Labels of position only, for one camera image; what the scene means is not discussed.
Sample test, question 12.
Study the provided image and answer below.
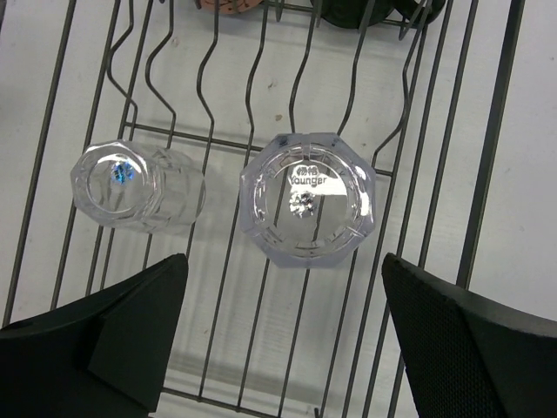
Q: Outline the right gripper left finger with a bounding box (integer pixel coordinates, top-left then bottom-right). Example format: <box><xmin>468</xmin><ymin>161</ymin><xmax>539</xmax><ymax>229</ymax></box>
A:
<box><xmin>1</xmin><ymin>253</ymin><xmax>188</xmax><ymax>417</ymax></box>

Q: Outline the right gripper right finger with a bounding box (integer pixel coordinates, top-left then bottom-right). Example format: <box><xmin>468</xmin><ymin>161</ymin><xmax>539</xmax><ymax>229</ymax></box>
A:
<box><xmin>381</xmin><ymin>253</ymin><xmax>556</xmax><ymax>417</ymax></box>

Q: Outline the small clear glass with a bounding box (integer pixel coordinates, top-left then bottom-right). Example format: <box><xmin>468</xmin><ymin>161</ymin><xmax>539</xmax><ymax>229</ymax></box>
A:
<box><xmin>70</xmin><ymin>140</ymin><xmax>206</xmax><ymax>235</ymax></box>

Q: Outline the large clear faceted glass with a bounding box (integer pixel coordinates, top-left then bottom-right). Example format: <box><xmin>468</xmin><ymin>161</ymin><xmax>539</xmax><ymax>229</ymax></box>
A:
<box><xmin>239</xmin><ymin>132</ymin><xmax>376</xmax><ymax>268</ymax></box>

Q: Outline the black wire dish rack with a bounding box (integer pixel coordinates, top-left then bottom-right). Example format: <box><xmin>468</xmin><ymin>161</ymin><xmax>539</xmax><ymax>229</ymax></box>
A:
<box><xmin>1</xmin><ymin>1</ymin><xmax>503</xmax><ymax>417</ymax></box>

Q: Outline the black mug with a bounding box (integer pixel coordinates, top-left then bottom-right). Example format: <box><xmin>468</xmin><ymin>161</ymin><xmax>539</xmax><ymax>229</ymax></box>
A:
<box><xmin>309</xmin><ymin>0</ymin><xmax>449</xmax><ymax>28</ymax></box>

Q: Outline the pink mug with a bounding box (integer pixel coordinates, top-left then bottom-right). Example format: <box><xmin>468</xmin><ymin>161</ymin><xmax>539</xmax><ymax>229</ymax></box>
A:
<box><xmin>194</xmin><ymin>0</ymin><xmax>262</xmax><ymax>15</ymax></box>

